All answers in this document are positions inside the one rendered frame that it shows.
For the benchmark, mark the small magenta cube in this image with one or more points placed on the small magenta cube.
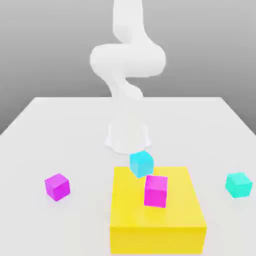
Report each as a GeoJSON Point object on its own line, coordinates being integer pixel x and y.
{"type": "Point", "coordinates": [155, 193]}

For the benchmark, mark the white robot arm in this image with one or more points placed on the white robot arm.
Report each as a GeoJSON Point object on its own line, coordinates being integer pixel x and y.
{"type": "Point", "coordinates": [128, 60]}

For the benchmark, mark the small purple cube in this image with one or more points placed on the small purple cube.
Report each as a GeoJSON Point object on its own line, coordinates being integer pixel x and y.
{"type": "Point", "coordinates": [57, 187]}

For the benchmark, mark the small cyan cube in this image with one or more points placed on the small cyan cube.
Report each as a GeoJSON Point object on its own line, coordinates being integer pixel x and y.
{"type": "Point", "coordinates": [141, 164]}

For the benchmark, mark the small turquoise cube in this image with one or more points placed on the small turquoise cube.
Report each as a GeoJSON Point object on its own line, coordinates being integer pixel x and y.
{"type": "Point", "coordinates": [238, 185]}

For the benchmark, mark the large yellow box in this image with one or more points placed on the large yellow box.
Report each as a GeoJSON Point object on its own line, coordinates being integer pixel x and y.
{"type": "Point", "coordinates": [156, 230]}

